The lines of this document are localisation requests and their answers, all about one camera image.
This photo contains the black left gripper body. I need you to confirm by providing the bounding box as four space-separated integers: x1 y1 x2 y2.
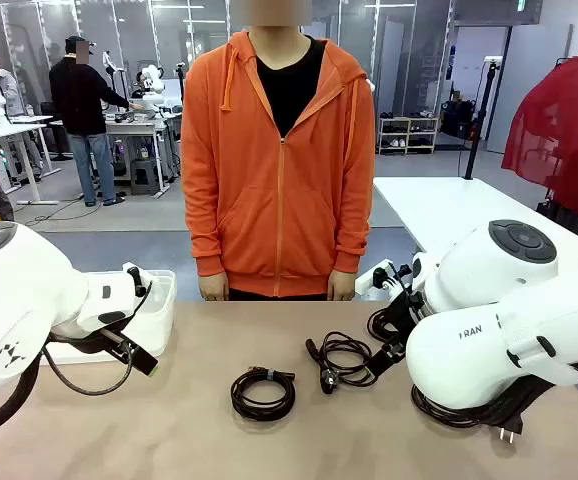
51 324 131 355

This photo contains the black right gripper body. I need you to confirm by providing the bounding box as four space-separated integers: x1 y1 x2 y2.
387 289 426 334

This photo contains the black power cable round plug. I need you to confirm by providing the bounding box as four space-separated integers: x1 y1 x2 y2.
306 332 379 396

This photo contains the black cable gold connector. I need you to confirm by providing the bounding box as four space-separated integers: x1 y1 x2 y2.
231 367 296 420

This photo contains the person's left forearm orange sleeve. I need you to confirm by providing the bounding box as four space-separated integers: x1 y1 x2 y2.
332 199 371 275

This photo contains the person's right forearm orange sleeve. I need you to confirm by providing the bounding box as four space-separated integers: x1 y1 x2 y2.
187 199 229 277

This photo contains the person's left hand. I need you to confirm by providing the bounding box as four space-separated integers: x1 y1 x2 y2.
326 270 356 301

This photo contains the person's right hand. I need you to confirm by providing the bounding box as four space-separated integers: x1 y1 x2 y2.
199 273 231 301

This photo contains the translucent plastic storage container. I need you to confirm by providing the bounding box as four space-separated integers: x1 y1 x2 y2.
41 269 177 365

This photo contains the large white table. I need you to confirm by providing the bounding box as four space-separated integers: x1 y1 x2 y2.
372 176 578 266

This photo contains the person in orange hoodie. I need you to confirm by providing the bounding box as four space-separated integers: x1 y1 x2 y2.
181 0 376 302

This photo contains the white shoe rack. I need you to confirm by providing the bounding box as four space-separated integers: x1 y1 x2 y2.
377 115 440 156

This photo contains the grey plastic stool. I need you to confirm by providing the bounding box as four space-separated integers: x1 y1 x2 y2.
129 159 164 196

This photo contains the black tripod stand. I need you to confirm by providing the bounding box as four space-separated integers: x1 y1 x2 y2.
175 62 190 131
462 57 501 181

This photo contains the white workbench with equipment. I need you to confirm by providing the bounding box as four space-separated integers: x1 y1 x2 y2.
51 110 183 197

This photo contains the red sheer cloth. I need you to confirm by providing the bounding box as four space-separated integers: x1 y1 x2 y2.
501 49 578 220

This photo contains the person in black jacket cap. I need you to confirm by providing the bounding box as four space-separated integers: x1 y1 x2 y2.
48 35 144 208

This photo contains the person in grey jacket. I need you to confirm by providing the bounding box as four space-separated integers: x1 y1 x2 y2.
0 53 24 119

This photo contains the thin black left gripper cable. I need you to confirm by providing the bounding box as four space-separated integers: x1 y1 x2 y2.
42 342 135 397

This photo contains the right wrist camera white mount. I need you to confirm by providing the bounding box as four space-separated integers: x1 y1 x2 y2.
354 258 401 296

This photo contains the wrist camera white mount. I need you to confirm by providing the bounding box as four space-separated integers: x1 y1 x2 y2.
354 258 401 296
122 262 154 297

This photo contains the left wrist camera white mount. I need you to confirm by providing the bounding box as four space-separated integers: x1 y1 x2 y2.
122 262 154 297

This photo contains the black braided left arm hose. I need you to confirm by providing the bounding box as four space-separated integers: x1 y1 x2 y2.
0 349 43 441

